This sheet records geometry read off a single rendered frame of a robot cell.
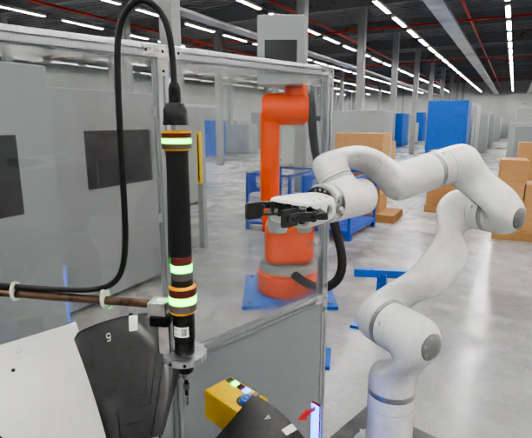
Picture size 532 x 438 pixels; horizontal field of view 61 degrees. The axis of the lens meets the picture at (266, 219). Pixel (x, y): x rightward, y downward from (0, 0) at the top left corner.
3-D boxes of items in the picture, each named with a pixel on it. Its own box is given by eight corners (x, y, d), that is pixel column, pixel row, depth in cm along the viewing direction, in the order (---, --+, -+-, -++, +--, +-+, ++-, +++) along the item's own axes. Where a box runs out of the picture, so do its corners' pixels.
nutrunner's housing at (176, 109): (169, 376, 74) (156, 82, 64) (178, 364, 77) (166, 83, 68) (193, 379, 73) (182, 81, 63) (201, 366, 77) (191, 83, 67)
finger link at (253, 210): (272, 215, 91) (247, 220, 86) (261, 213, 93) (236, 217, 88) (272, 199, 90) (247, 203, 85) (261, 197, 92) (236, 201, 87)
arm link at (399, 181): (422, 120, 110) (317, 148, 97) (454, 178, 106) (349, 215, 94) (400, 139, 118) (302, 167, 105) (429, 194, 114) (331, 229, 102)
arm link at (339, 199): (346, 225, 94) (336, 228, 92) (312, 219, 100) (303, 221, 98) (348, 185, 92) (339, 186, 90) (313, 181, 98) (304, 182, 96)
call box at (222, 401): (204, 421, 132) (203, 388, 130) (231, 407, 139) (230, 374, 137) (242, 449, 121) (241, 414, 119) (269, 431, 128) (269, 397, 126)
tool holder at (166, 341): (144, 366, 72) (141, 308, 70) (162, 345, 79) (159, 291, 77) (198, 371, 71) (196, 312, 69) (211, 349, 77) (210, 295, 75)
